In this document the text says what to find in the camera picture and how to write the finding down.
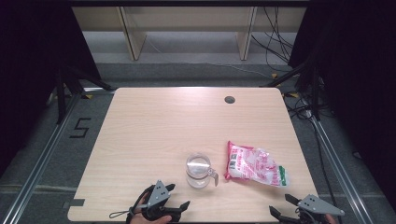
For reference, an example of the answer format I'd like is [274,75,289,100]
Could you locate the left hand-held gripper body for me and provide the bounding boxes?
[140,179,183,223]

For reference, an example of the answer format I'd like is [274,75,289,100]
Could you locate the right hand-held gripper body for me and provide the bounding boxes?
[289,193,346,224]

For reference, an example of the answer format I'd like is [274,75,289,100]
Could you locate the pink and white powder bag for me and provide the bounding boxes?
[223,140,290,189]

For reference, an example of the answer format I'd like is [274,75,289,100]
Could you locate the person's left hand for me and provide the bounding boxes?
[130,200,173,224]

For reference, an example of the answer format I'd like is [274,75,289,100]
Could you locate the black tape piece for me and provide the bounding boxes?
[62,198,86,209]

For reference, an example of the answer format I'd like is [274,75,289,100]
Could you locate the black tape floor marking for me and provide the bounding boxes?
[68,117,92,139]

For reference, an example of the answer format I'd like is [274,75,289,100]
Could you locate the black metal stand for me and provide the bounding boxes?
[261,57,322,121]
[55,63,114,125]

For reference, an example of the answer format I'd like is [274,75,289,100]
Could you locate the dark curtain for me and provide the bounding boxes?
[289,0,396,214]
[0,0,103,176]

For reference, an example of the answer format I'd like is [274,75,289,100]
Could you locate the light wooden shelf unit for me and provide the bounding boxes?
[71,6,307,62]

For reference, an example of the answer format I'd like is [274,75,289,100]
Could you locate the black wrist strap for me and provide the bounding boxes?
[108,184,156,224]

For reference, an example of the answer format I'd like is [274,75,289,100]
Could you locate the aluminium floor rail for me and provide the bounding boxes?
[1,90,84,224]
[309,116,373,224]

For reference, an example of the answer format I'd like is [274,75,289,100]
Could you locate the black floor cable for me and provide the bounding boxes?
[282,90,342,224]

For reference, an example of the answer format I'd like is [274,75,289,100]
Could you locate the thin white floor cable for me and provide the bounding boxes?
[146,36,273,79]

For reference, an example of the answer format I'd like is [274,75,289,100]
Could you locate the bundle of black cables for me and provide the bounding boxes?
[250,6,296,73]

